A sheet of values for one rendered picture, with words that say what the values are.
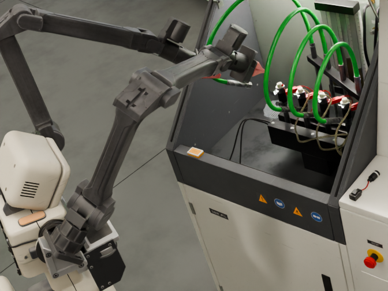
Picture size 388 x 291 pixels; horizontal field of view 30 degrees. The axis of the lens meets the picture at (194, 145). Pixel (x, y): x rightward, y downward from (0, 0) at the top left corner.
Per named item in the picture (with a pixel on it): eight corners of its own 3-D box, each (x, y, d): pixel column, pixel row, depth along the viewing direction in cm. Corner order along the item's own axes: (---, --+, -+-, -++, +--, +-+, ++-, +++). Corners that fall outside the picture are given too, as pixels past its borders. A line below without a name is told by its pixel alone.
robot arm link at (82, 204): (60, 222, 187) (77, 234, 186) (81, 190, 185) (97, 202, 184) (75, 217, 196) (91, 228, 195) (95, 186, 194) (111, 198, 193)
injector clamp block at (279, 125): (275, 159, 250) (267, 125, 241) (291, 141, 255) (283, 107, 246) (362, 186, 228) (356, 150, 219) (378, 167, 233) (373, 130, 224)
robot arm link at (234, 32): (196, 55, 205) (220, 73, 203) (216, 21, 201) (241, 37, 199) (210, 52, 216) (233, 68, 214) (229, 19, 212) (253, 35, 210)
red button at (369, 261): (361, 267, 211) (359, 255, 207) (368, 258, 213) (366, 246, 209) (377, 273, 207) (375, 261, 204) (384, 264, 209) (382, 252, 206)
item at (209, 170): (185, 185, 258) (172, 150, 248) (193, 176, 260) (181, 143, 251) (334, 241, 219) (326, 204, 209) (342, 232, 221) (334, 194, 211)
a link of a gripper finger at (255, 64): (274, 67, 221) (253, 60, 215) (265, 89, 222) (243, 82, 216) (260, 60, 226) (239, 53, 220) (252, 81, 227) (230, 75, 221)
